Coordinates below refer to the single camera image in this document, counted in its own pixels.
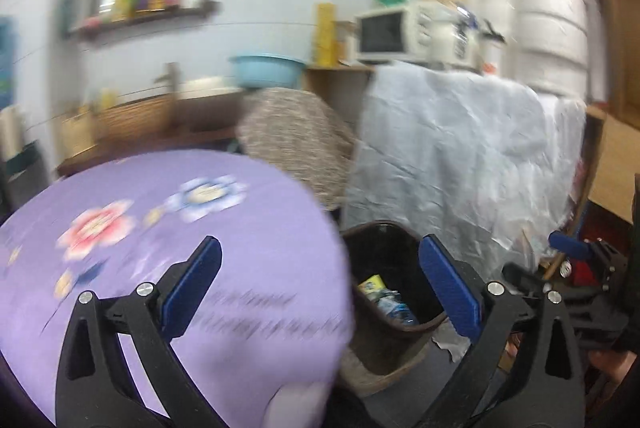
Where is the white microwave oven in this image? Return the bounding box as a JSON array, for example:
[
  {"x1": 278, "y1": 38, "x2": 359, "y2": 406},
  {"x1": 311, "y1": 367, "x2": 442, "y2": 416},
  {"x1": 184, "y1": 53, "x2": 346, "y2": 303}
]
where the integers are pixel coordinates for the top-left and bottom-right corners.
[{"x1": 354, "y1": 2, "x2": 453, "y2": 65}]

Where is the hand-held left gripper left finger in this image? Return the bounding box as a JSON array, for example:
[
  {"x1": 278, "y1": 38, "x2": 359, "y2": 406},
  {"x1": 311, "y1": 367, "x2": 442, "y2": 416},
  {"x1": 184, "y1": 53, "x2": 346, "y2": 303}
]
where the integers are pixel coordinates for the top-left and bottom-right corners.
[{"x1": 55, "y1": 235, "x2": 228, "y2": 428}]

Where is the light blue plastic basin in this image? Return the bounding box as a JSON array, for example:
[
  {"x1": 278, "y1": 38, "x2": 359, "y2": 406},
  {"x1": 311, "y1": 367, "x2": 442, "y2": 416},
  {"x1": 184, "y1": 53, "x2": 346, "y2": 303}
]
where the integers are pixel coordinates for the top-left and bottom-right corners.
[{"x1": 229, "y1": 53, "x2": 307, "y2": 88}]

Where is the wooden counter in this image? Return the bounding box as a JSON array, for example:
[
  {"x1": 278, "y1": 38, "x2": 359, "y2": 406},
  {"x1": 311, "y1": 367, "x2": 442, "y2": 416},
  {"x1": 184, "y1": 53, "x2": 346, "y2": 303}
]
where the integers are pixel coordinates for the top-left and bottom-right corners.
[{"x1": 56, "y1": 86, "x2": 256, "y2": 178}]

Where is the cardboard box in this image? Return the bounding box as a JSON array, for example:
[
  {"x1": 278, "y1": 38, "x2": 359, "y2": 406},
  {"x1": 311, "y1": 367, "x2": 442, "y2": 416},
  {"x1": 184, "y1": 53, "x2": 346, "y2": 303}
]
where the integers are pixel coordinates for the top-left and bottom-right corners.
[{"x1": 585, "y1": 104, "x2": 640, "y2": 225}]

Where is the large white cylinder tank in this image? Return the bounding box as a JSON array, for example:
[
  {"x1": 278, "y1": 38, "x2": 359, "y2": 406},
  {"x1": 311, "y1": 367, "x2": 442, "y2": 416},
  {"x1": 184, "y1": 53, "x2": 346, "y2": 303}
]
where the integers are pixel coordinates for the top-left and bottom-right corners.
[{"x1": 512, "y1": 0, "x2": 603, "y2": 102}]

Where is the purple floral tablecloth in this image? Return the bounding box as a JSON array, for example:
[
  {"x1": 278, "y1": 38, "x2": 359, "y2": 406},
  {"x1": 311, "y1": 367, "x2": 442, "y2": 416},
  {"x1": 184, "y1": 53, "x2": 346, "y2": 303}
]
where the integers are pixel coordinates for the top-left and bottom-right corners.
[{"x1": 0, "y1": 149, "x2": 357, "y2": 428}]

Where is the blue snack wrapper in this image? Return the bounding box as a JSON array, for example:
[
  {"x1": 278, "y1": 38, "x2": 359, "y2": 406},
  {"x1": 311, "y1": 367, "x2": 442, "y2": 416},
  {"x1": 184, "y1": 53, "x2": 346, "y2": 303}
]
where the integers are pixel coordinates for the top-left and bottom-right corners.
[{"x1": 376, "y1": 291, "x2": 419, "y2": 327}]

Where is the brown plastic trash bin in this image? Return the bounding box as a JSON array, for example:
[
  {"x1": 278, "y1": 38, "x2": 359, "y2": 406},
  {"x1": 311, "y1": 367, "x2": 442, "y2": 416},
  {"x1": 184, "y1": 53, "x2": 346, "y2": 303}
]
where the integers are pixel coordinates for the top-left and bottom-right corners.
[{"x1": 339, "y1": 221, "x2": 451, "y2": 396}]

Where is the wicker basket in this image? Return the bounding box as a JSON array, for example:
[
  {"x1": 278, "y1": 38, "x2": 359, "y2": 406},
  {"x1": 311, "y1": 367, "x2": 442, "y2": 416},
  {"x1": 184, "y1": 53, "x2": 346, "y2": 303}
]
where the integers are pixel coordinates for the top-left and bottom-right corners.
[{"x1": 97, "y1": 94, "x2": 175, "y2": 143}]

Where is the yellow tall box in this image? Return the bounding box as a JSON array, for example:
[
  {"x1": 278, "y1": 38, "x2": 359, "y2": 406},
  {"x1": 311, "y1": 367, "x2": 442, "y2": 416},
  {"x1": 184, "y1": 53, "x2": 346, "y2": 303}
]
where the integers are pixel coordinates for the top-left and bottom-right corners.
[{"x1": 314, "y1": 3, "x2": 337, "y2": 66}]

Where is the white crinkled cloth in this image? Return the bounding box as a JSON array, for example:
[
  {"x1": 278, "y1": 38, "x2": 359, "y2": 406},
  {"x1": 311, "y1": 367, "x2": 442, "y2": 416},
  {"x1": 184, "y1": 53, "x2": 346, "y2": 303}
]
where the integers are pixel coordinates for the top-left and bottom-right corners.
[{"x1": 345, "y1": 61, "x2": 587, "y2": 266}]

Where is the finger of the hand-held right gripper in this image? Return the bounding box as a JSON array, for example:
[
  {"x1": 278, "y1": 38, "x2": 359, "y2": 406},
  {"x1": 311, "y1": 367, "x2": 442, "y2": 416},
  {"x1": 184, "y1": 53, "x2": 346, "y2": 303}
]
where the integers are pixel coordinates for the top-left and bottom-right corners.
[
  {"x1": 501, "y1": 262, "x2": 551, "y2": 295},
  {"x1": 548, "y1": 231, "x2": 608, "y2": 280}
]

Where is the beige patterned cloth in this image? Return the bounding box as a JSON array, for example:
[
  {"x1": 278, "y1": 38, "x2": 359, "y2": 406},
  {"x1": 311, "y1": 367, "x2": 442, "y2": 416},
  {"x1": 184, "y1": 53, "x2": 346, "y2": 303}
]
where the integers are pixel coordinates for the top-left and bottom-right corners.
[{"x1": 237, "y1": 87, "x2": 357, "y2": 211}]

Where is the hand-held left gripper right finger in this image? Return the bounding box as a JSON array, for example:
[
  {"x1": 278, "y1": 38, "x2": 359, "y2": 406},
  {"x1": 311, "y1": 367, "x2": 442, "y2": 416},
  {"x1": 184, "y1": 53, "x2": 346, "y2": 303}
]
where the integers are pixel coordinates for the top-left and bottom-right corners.
[{"x1": 419, "y1": 233, "x2": 587, "y2": 428}]

